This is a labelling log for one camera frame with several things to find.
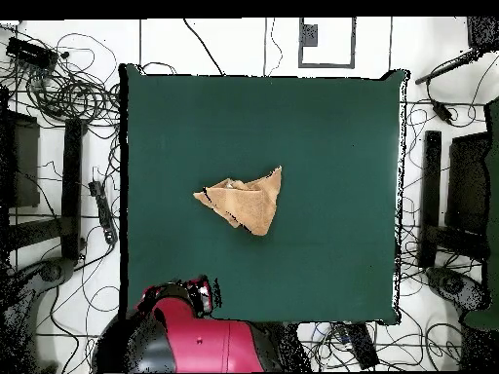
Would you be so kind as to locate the grey square frame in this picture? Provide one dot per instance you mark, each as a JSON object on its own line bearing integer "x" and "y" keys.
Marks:
{"x": 353, "y": 43}

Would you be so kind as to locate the dark flat panel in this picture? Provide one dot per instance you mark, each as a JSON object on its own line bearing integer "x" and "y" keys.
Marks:
{"x": 23, "y": 163}
{"x": 468, "y": 183}

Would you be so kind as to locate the tan terry towel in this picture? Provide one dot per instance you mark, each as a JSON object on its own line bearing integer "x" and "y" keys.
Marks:
{"x": 249, "y": 202}

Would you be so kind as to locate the dark green table cloth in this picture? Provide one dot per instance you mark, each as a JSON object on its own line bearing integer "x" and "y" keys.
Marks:
{"x": 195, "y": 136}

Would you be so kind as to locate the black electronics box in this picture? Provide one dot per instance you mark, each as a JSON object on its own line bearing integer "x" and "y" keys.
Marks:
{"x": 31, "y": 52}

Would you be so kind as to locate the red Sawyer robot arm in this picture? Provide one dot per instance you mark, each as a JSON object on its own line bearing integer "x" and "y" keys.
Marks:
{"x": 210, "y": 343}

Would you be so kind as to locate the black power strip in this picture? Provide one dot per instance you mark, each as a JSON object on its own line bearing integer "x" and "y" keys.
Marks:
{"x": 360, "y": 346}
{"x": 103, "y": 212}

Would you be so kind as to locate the black rod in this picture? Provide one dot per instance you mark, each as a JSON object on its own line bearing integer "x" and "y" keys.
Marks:
{"x": 448, "y": 66}

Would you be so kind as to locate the grey rounded base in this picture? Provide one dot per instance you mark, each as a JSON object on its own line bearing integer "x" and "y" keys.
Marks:
{"x": 454, "y": 286}
{"x": 23, "y": 296}

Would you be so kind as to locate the black stand bar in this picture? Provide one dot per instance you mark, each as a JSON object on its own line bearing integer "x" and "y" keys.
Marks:
{"x": 72, "y": 187}
{"x": 430, "y": 194}

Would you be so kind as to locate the black power adapter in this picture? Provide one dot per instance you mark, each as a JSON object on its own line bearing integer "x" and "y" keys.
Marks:
{"x": 442, "y": 112}

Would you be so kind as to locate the black corner box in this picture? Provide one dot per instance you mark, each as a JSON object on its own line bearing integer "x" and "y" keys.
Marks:
{"x": 483, "y": 33}

